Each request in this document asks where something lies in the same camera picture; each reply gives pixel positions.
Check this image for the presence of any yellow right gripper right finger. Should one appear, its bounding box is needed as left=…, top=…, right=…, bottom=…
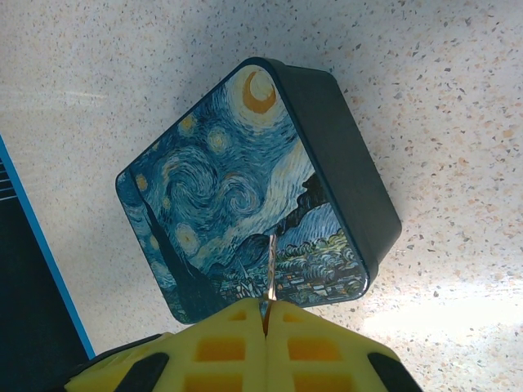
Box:
left=264, top=300, right=422, bottom=392

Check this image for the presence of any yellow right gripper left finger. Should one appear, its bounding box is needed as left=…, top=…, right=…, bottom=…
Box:
left=63, top=296, right=270, bottom=392

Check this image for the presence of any starry night print tin box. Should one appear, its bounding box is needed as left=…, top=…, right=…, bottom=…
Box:
left=115, top=56, right=404, bottom=326

